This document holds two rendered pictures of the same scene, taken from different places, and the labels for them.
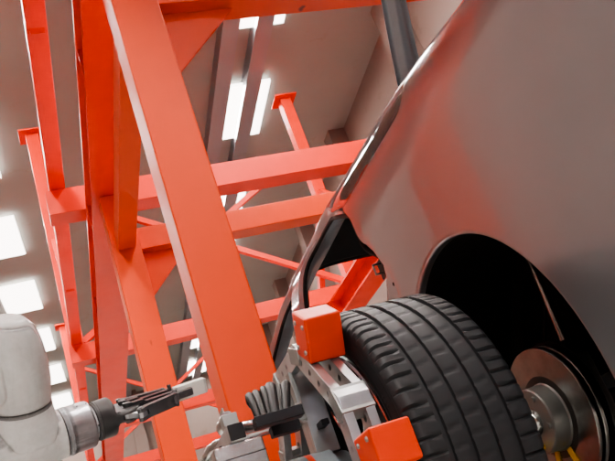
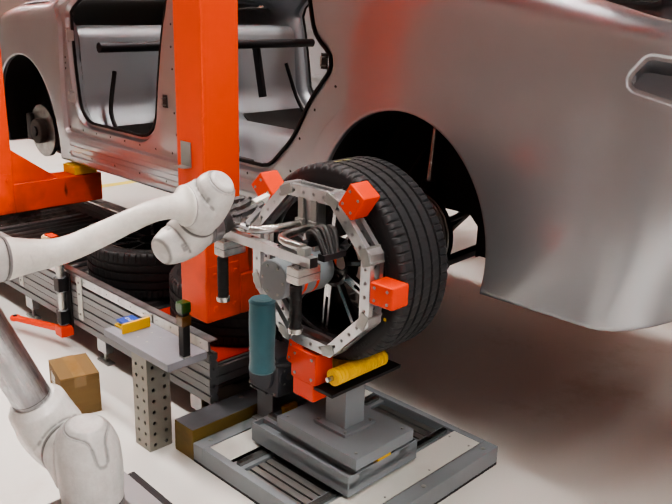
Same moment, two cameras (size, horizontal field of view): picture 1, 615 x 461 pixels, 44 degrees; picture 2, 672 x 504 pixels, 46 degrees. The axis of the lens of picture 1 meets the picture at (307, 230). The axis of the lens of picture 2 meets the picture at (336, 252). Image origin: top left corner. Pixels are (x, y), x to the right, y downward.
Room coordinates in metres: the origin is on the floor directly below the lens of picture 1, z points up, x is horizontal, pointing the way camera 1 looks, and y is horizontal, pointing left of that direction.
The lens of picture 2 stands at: (-0.63, 1.07, 1.68)
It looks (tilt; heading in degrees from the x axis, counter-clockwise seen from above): 18 degrees down; 335
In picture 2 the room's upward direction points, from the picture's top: 2 degrees clockwise
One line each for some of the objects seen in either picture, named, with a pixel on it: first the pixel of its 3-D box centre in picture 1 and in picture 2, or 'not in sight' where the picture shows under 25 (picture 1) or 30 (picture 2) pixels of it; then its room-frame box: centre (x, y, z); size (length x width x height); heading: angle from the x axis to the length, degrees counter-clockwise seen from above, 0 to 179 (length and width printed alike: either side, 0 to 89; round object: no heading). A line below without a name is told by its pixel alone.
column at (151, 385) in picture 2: not in sight; (152, 394); (2.15, 0.55, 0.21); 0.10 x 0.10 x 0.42; 21
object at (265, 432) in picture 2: not in sight; (333, 439); (1.72, -0.02, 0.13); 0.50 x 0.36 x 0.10; 21
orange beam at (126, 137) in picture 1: (126, 153); not in sight; (3.03, 0.66, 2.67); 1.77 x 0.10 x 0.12; 21
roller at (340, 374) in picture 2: not in sight; (358, 366); (1.53, -0.02, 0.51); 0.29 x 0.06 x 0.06; 111
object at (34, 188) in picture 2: not in sight; (52, 173); (4.06, 0.70, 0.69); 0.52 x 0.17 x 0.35; 111
